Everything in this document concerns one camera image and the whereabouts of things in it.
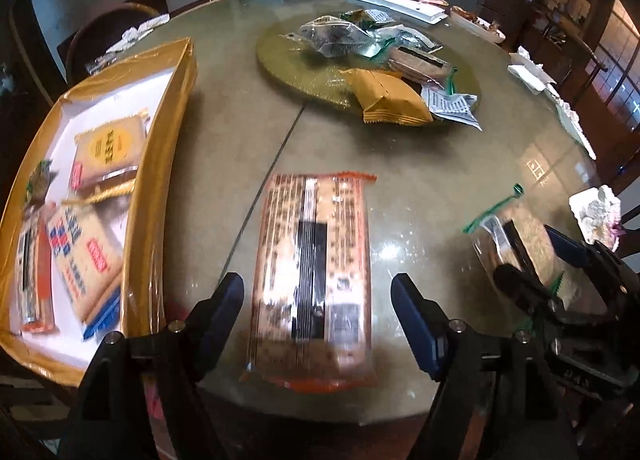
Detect orange-edged cracker packet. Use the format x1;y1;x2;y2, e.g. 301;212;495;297
240;172;379;394

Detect green-edged cracker packet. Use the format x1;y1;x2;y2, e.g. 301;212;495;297
462;184;581;313

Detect yellow snack packet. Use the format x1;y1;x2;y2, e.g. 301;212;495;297
338;68;434;127

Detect brown cracker packet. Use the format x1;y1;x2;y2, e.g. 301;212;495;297
387;46;455;87

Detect lattice door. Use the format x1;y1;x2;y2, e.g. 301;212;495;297
585;0;640;133

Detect crumpled white tissue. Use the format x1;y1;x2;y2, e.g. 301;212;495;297
549;87;597;161
104;14;172;53
508;47;557;94
568;185;624;244

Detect yellow square cracker packet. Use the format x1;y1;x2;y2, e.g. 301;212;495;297
69;109;151;192

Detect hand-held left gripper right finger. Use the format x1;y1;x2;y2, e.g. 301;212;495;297
390;273;576;460

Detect small clear packet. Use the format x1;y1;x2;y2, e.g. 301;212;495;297
84;52;119;76

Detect gold turntable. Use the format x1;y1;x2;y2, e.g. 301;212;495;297
255;14;482;125

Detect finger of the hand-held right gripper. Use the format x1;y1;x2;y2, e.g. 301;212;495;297
494;263;567;322
543;224;626;282

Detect round-backed wooden chair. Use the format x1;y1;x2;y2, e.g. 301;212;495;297
65;2;167;86

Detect green leaf print packet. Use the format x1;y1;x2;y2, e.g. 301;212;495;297
22;159;59;207

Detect narrow orange-edged packet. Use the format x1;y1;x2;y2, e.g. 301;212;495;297
16;207;59;336

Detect blue red print cracker packet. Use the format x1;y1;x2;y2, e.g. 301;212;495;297
46;202;126;338

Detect green white snack packet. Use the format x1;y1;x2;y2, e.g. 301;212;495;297
340;8;401;28

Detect clear silver snack packet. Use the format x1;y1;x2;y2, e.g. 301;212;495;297
291;19;383;60

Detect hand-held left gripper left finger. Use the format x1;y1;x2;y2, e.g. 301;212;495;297
60;273;246;460

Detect gold-rimmed tray box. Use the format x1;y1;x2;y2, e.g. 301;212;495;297
0;37;199;387

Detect plate with food scraps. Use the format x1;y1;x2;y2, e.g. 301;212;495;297
449;5;507;44

